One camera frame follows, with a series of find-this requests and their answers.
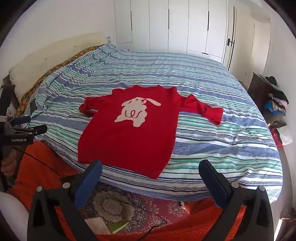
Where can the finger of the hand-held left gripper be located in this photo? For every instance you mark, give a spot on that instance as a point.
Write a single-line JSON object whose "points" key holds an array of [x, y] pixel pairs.
{"points": [[22, 120], [30, 131]]}

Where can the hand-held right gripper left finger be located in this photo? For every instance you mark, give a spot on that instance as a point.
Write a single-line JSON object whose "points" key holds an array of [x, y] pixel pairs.
{"points": [[89, 185]]}

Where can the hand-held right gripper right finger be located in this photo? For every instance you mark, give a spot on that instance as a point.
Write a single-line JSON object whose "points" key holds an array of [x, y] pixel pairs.
{"points": [[212, 187]]}

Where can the red sweater with white dog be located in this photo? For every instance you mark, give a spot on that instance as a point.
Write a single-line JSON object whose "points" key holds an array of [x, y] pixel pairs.
{"points": [[129, 143]]}

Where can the pile of clothes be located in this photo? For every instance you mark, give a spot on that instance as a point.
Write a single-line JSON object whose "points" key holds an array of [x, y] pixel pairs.
{"points": [[277, 104]]}

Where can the person's left hand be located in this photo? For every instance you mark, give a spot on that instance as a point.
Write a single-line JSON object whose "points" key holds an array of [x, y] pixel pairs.
{"points": [[9, 165]]}

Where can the patterned red rug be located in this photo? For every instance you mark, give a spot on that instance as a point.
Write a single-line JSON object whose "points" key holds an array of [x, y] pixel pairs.
{"points": [[111, 206]]}

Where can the white paper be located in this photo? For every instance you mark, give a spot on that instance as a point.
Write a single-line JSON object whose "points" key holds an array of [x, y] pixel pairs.
{"points": [[97, 226]]}

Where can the orange fuzzy garment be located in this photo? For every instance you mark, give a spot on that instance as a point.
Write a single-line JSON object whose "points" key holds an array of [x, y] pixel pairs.
{"points": [[39, 171]]}

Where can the blue green striped blanket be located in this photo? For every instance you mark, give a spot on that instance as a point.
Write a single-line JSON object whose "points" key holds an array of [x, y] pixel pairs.
{"points": [[219, 143]]}

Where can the green book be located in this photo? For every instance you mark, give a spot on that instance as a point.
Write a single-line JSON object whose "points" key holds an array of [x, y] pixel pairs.
{"points": [[118, 226]]}

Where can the orange patterned bed sheet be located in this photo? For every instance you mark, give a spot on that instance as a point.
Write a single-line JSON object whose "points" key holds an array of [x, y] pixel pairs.
{"points": [[46, 74]]}

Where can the cream pillow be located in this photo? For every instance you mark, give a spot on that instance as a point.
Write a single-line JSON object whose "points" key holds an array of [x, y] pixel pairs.
{"points": [[34, 67]]}

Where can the white cloth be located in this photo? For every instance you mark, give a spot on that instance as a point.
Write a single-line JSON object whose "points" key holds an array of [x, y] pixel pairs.
{"points": [[11, 215]]}

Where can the dark wooden dresser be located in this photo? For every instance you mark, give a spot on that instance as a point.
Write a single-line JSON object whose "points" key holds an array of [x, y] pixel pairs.
{"points": [[257, 89]]}

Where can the clear plastic bottle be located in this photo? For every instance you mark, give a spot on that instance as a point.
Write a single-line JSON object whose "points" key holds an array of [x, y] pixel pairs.
{"points": [[109, 39]]}

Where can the white door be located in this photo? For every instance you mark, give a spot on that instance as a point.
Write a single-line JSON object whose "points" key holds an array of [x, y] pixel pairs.
{"points": [[242, 46]]}

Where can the white wardrobe doors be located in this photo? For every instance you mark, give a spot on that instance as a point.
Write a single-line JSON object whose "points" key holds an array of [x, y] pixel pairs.
{"points": [[175, 25]]}

